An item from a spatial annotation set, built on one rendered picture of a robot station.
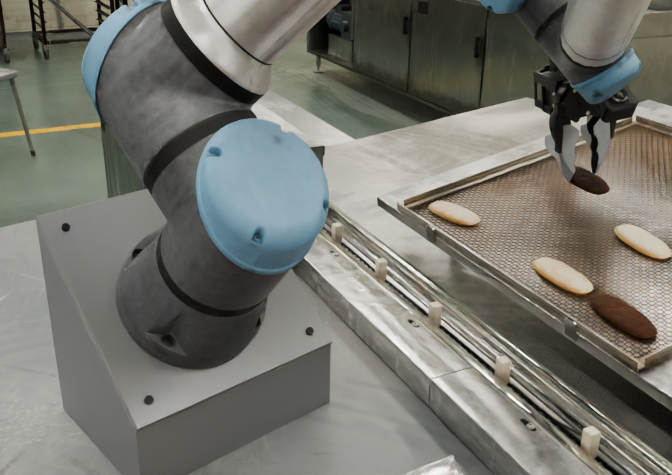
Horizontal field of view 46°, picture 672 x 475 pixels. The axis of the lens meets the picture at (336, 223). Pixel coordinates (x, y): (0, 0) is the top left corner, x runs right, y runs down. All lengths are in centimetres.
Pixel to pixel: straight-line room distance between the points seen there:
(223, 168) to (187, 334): 19
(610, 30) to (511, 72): 330
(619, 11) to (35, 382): 75
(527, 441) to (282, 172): 37
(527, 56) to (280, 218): 345
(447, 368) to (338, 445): 15
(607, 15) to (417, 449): 47
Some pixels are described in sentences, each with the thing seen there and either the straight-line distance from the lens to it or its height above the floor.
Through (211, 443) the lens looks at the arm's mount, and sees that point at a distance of 83.
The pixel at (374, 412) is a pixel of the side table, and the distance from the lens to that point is 91.
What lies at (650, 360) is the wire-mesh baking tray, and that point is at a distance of 92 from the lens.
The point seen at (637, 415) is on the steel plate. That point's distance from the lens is 97.
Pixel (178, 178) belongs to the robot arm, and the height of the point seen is 114.
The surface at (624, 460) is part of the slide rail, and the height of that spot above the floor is 85.
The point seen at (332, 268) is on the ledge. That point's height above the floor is 86.
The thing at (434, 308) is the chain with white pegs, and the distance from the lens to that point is 102.
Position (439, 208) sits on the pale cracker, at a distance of 123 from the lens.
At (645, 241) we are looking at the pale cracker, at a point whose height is 93.
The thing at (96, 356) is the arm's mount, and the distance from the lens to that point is 80.
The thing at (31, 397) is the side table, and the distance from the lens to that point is 98.
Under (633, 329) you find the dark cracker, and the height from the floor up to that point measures 90.
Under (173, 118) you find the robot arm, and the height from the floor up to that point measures 118.
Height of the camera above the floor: 136
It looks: 23 degrees down
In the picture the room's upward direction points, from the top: 1 degrees clockwise
